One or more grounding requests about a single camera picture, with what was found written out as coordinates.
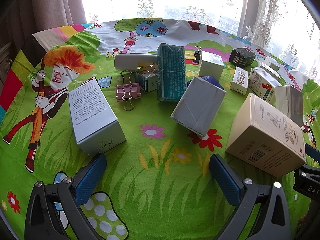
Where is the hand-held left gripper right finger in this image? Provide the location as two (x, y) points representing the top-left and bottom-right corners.
(209, 154), (292, 240)

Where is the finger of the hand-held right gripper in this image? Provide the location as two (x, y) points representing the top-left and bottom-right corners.
(304, 144), (320, 168)

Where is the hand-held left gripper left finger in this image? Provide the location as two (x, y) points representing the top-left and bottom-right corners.
(24, 152), (108, 240)

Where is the beige box with drawing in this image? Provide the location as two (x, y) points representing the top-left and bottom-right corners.
(225, 92), (307, 177)

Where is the pink binder clip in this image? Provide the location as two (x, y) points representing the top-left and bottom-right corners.
(115, 70), (142, 111)

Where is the white and grey box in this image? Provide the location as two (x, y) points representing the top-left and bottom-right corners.
(274, 84), (304, 128)

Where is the tall pale blue box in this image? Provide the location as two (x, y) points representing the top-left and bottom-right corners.
(69, 79), (127, 157)

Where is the cartoon printed green cloth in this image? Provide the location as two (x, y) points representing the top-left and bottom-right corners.
(0, 17), (320, 240)

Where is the grey blue taped box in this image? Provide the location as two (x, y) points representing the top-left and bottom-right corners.
(170, 76), (227, 137)

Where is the white box with orange print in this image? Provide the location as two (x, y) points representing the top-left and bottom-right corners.
(247, 67), (282, 100)

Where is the narrow white box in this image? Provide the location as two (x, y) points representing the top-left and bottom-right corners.
(259, 65), (282, 83)

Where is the white box with red print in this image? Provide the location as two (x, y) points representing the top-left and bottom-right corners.
(230, 66), (249, 95)

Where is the white cube box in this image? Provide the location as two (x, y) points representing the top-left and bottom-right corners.
(198, 51), (225, 82)

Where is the small teal and white box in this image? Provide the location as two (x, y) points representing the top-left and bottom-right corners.
(134, 64), (159, 93)

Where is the dark teal box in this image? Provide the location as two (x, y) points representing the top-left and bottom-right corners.
(156, 42), (188, 103)

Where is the black box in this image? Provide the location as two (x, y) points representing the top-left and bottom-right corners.
(229, 47), (257, 68)

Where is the black binder clip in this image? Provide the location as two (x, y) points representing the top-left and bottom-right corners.
(194, 46), (203, 64)

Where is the carved wooden furniture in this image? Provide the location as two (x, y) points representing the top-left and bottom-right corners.
(0, 41), (18, 85)

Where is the white lace curtain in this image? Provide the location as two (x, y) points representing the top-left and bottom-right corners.
(80, 0), (320, 85)

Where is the brown curtain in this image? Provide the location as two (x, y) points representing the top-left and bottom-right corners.
(0, 0), (88, 45)

